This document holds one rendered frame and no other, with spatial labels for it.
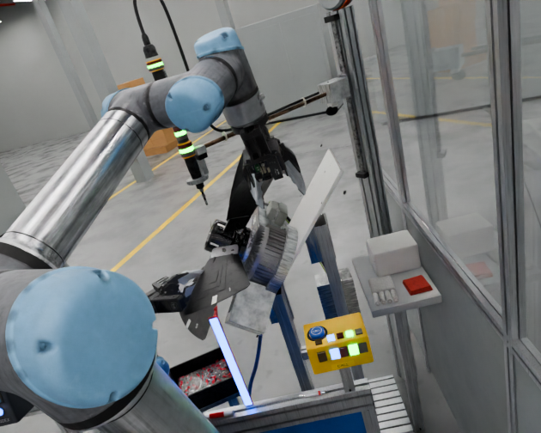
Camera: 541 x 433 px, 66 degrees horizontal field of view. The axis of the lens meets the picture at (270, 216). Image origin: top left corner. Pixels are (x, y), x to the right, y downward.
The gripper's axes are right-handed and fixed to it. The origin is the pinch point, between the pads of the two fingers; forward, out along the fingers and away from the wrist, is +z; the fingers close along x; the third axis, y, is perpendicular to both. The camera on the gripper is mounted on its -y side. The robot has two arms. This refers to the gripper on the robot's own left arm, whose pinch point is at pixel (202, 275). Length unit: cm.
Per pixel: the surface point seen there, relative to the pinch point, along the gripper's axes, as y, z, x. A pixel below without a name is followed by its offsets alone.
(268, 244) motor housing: -3.0, 24.5, 1.6
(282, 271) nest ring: -8.0, 23.2, 10.3
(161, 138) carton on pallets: 778, 284, 5
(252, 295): -1.6, 12.4, 15.3
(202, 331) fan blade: 10.7, -4.8, 22.7
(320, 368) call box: -40.9, 6.0, 22.0
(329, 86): -5, 69, -39
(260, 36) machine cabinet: 576, 475, -115
